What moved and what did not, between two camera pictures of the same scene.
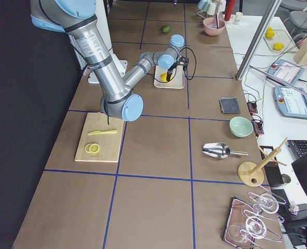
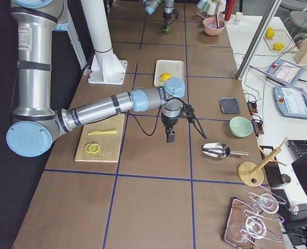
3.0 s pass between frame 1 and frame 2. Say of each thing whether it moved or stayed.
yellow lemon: stayed
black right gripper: moved
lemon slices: stayed
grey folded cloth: stayed
